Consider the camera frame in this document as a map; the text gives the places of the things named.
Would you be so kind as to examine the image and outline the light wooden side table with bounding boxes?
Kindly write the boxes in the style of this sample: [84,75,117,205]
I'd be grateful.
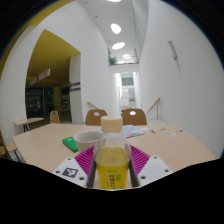
[13,117,45,133]

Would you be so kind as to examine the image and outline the small wooden chair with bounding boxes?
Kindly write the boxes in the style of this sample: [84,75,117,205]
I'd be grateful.
[49,110,61,125]

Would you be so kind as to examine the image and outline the green flat box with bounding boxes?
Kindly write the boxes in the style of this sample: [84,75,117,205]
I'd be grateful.
[61,136,80,154]

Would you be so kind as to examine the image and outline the green balcony plant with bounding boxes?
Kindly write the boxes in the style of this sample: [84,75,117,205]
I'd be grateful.
[108,55,118,66]

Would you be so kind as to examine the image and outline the wooden chair with oval hole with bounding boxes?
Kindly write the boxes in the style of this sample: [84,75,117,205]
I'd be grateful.
[84,108,109,127]
[120,108,148,126]

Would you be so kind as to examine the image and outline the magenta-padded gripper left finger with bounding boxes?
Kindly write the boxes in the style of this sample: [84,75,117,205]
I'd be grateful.
[52,143,101,188]

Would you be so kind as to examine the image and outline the wooden stair handrail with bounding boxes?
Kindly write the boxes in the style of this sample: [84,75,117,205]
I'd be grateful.
[146,97,161,120]
[86,101,100,110]

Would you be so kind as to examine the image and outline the dark shelf unit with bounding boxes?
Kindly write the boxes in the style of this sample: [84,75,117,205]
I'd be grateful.
[25,86,55,119]

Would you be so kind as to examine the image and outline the yellow drink bottle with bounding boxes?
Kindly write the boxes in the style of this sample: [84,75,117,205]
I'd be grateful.
[92,115,132,191]

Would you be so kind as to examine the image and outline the oval ceiling lights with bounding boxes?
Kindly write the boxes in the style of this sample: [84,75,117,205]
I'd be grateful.
[107,0,133,60]

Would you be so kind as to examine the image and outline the colourful printed booklet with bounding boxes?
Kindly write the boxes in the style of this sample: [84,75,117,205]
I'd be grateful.
[121,124,150,139]

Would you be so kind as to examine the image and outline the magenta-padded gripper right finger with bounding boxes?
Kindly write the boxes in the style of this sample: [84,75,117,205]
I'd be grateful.
[128,143,174,188]

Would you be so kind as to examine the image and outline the hanging white red sign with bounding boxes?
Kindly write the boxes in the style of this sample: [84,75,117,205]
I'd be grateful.
[29,68,52,87]

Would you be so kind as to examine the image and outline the wooden chair with metal frame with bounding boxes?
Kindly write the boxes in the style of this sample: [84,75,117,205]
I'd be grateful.
[0,128,24,163]

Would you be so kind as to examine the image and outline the white cup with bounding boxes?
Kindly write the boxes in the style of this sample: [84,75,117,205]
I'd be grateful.
[73,130,104,153]

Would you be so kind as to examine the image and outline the dark wall sign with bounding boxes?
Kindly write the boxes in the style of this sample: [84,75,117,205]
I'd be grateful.
[69,81,82,93]

